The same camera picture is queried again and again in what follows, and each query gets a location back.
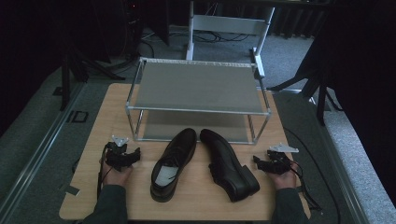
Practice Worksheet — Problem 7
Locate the white metal stand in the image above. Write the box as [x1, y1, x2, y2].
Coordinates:
[185, 1, 276, 79]

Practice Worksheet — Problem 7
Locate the black tripod stand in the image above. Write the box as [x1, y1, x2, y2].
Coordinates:
[266, 59, 344, 127]
[59, 43, 127, 112]

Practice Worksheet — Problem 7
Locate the black leather shoe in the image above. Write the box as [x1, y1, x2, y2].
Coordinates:
[149, 127, 198, 203]
[199, 128, 261, 203]

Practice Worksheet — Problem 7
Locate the person's left hand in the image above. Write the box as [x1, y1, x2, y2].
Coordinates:
[100, 158, 134, 189]

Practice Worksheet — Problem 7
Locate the grey two-tier shoe rack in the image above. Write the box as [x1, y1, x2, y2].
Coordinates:
[124, 56, 273, 146]

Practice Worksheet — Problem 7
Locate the left hand-held gripper cable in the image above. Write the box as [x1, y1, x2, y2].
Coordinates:
[95, 143, 110, 201]

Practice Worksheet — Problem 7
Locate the hand-held gripper cable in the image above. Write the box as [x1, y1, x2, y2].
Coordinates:
[288, 159, 324, 213]
[95, 143, 110, 201]

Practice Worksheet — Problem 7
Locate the bundle of black floor cables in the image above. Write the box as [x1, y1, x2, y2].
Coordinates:
[139, 28, 252, 45]

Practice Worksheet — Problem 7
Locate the person's right hand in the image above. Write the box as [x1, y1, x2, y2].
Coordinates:
[268, 165, 299, 191]

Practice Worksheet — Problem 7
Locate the grey tape strip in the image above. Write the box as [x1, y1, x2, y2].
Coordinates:
[58, 183, 81, 197]

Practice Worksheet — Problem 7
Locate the black floor bracket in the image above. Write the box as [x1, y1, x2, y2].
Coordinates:
[65, 109, 90, 124]

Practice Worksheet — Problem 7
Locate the right hand-held gripper cable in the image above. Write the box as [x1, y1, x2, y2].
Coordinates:
[288, 159, 324, 213]

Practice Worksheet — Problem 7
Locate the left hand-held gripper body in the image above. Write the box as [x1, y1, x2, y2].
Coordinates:
[104, 134, 134, 173]

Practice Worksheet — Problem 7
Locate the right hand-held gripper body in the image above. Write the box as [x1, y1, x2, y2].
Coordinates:
[262, 142, 300, 175]

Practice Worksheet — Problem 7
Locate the long black floor cable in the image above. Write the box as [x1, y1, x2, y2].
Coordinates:
[282, 126, 343, 224]

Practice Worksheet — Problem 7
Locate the aluminium floor rail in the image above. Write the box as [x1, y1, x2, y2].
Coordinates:
[306, 92, 372, 224]
[0, 81, 86, 217]

